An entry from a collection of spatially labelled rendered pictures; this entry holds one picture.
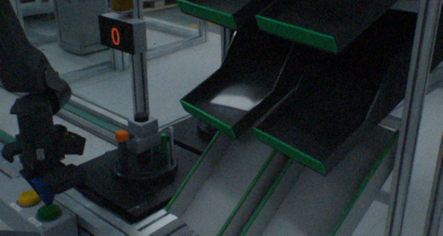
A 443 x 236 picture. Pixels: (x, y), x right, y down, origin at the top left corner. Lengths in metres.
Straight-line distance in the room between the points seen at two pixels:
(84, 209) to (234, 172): 0.31
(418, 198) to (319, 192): 0.51
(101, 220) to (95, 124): 0.45
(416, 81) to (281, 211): 0.29
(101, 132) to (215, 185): 0.55
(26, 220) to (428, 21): 0.76
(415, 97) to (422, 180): 0.67
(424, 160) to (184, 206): 0.74
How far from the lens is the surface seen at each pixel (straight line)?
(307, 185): 0.84
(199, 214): 0.91
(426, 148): 1.53
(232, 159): 0.91
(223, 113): 0.80
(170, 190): 1.05
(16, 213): 1.08
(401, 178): 0.77
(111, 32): 1.23
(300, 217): 0.82
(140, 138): 1.06
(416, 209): 1.26
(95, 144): 1.36
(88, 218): 1.01
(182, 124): 1.31
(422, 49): 0.70
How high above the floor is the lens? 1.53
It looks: 24 degrees down
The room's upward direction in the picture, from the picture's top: straight up
